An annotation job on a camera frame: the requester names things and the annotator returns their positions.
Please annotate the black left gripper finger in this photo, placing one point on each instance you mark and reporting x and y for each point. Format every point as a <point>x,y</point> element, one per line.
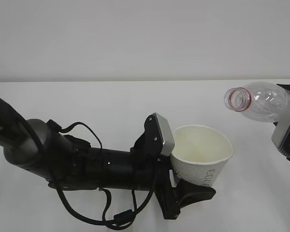
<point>186,193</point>

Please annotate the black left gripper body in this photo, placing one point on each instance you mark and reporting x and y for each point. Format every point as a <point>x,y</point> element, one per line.
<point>151,173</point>

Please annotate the clear water bottle red label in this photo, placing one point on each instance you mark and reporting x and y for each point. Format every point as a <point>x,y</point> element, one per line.
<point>258,101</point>

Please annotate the white paper cup green logo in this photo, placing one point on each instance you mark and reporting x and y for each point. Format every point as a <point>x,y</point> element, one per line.
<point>200,154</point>

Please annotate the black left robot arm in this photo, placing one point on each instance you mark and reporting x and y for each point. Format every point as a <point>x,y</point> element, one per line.
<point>68,163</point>

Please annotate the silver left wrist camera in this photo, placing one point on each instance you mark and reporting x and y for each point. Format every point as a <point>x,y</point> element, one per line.
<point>159,139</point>

